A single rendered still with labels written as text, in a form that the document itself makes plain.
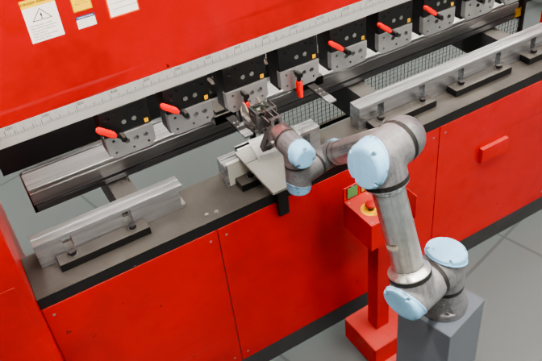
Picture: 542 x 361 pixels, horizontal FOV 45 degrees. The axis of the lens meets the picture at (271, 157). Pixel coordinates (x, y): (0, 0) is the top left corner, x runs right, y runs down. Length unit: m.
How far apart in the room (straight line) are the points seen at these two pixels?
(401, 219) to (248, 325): 1.12
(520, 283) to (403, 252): 1.53
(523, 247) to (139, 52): 2.14
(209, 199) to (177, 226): 0.16
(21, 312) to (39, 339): 0.13
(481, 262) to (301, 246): 1.06
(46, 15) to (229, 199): 0.88
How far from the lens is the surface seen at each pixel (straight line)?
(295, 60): 2.17
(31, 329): 2.06
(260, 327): 2.68
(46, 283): 2.17
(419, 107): 2.60
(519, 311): 3.10
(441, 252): 1.87
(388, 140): 1.59
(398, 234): 1.70
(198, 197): 2.29
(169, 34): 1.92
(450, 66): 2.74
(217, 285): 2.39
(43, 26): 1.80
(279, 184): 2.09
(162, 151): 2.44
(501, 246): 3.35
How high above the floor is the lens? 2.34
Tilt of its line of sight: 38 degrees down
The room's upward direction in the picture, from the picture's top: 7 degrees counter-clockwise
